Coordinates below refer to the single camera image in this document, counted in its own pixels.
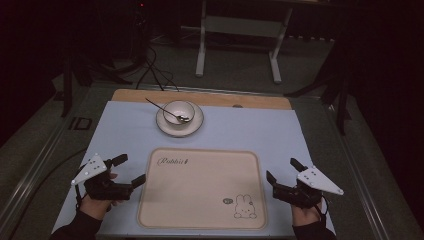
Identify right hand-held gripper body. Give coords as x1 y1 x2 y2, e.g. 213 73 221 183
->
272 165 345 210

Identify white saucer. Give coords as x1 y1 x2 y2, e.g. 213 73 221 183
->
155 99 205 139

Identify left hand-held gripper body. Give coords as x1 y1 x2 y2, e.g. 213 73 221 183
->
70 153 135 202

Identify person's left hand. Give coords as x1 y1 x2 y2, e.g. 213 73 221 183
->
79 171 125 221

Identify metal floor rail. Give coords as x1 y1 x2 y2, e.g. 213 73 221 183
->
0 85 93 223
322 98 390 240

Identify white bowl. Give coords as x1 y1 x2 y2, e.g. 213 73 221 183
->
162 99 196 126

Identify black tripod stand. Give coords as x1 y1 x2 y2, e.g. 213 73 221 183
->
284 29 355 136

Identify metal spoon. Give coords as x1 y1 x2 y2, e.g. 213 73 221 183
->
144 97 191 123

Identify dark floor cable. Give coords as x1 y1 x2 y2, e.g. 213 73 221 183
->
5 146 90 240

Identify black floor cables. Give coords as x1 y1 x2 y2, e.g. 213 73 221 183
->
134 45 180 92

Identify beige rabbit placemat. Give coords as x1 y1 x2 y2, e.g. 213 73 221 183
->
136 147 269 231

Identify white metal table frame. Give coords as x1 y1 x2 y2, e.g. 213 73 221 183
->
194 0 295 85

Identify light blue table mat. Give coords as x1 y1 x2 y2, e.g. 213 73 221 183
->
51 100 336 238

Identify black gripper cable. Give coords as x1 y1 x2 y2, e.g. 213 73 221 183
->
314 195 330 222
74 184 84 210

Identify person's right hand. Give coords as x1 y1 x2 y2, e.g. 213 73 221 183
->
291 199 325 228

